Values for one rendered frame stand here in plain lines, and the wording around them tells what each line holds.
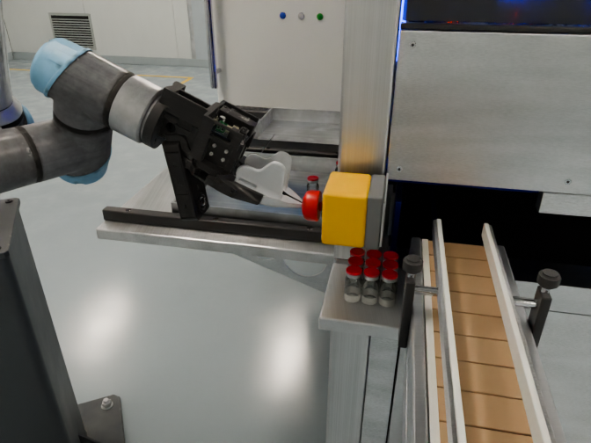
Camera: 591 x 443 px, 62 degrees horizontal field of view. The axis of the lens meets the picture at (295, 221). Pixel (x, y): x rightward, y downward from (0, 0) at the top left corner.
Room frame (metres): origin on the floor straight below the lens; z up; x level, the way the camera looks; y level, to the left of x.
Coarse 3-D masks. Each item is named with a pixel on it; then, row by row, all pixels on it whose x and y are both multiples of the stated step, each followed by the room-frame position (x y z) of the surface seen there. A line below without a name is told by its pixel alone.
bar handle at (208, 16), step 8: (208, 0) 1.68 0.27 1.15; (208, 8) 1.67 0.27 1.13; (208, 16) 1.67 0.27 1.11; (208, 24) 1.67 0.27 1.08; (208, 32) 1.67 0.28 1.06; (208, 40) 1.68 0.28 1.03; (208, 48) 1.68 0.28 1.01; (208, 56) 1.68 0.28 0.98; (208, 64) 1.68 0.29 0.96; (216, 72) 1.68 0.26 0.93; (216, 80) 1.68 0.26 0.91; (216, 88) 1.68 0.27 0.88
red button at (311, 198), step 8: (312, 192) 0.56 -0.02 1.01; (320, 192) 0.57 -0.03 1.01; (304, 200) 0.56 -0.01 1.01; (312, 200) 0.55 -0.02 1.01; (320, 200) 0.57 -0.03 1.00; (304, 208) 0.55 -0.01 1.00; (312, 208) 0.55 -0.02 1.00; (320, 208) 0.56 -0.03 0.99; (304, 216) 0.55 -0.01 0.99; (312, 216) 0.55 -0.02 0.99
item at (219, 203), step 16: (304, 160) 0.95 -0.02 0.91; (320, 160) 0.94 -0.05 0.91; (336, 160) 0.94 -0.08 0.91; (304, 176) 0.93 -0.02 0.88; (320, 176) 0.93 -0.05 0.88; (208, 192) 0.85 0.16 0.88; (304, 192) 0.85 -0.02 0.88; (176, 208) 0.74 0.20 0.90; (208, 208) 0.72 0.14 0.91; (224, 208) 0.72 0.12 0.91; (240, 208) 0.72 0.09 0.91; (256, 208) 0.78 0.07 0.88; (272, 208) 0.78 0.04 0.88; (288, 208) 0.78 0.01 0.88; (304, 224) 0.69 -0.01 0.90; (320, 224) 0.68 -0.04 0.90
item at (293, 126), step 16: (272, 112) 1.31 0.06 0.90; (288, 112) 1.31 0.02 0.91; (304, 112) 1.30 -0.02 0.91; (320, 112) 1.29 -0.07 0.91; (336, 112) 1.28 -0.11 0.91; (256, 128) 1.16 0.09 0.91; (272, 128) 1.24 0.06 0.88; (288, 128) 1.24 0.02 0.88; (304, 128) 1.24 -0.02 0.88; (320, 128) 1.24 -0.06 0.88; (336, 128) 1.24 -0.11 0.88; (256, 144) 1.06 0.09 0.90; (272, 144) 1.05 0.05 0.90; (288, 144) 1.04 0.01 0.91; (304, 144) 1.04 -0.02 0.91; (320, 144) 1.03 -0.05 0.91; (336, 144) 1.02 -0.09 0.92
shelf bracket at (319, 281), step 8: (240, 256) 0.76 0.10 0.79; (248, 256) 0.76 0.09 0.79; (264, 264) 0.76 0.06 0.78; (272, 264) 0.75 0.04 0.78; (280, 264) 0.75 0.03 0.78; (280, 272) 0.75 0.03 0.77; (288, 272) 0.75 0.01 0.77; (320, 272) 0.73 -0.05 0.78; (328, 272) 0.73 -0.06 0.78; (296, 280) 0.74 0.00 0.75; (304, 280) 0.74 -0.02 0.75; (312, 280) 0.74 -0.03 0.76; (320, 280) 0.73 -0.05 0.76; (320, 288) 0.73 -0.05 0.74
